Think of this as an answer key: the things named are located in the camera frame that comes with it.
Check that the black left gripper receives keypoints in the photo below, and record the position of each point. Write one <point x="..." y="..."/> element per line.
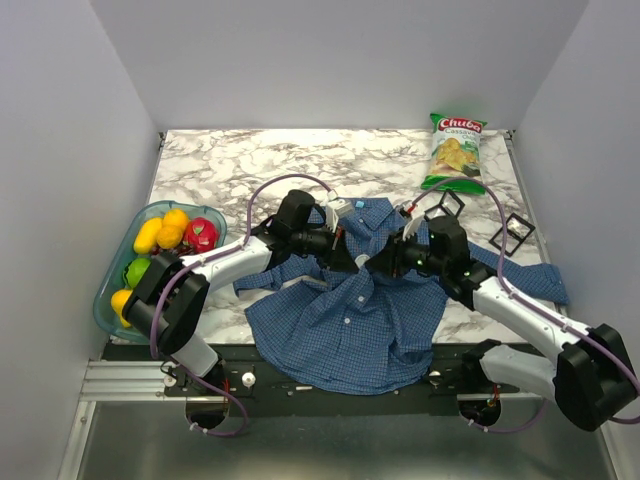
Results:
<point x="337" y="255"/>

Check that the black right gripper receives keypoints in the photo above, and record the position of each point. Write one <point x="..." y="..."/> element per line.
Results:
<point x="389" y="261"/>

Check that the blue checked shirt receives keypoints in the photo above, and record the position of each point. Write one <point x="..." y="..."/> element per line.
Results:
<point x="357" y="334"/>

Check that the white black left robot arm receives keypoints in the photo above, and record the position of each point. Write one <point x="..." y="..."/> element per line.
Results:
<point x="166" y="304"/>

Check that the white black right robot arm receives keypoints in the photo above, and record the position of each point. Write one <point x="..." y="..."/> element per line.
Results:
<point x="585" y="371"/>

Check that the green cassava chips bag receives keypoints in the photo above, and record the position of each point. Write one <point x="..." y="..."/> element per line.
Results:
<point x="455" y="153"/>

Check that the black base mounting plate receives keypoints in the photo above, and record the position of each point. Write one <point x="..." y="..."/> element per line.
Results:
<point x="255" y="389"/>

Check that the orange fruit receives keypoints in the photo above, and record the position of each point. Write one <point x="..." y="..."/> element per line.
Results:
<point x="169" y="236"/>
<point x="176" y="218"/>

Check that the yellow mango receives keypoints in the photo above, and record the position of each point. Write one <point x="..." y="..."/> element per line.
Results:
<point x="146" y="238"/>

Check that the yellow pear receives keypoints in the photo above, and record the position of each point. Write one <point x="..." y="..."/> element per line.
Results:
<point x="118" y="301"/>

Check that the teal plastic fruit basket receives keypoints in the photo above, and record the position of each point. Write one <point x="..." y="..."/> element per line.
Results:
<point x="104" y="316"/>

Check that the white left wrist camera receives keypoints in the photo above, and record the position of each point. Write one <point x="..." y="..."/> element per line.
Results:
<point x="336" y="208"/>

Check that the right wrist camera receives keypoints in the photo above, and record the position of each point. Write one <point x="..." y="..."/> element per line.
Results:
<point x="414" y="217"/>

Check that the aluminium frame rail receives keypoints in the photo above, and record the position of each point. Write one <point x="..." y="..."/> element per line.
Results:
<point x="123" y="381"/>

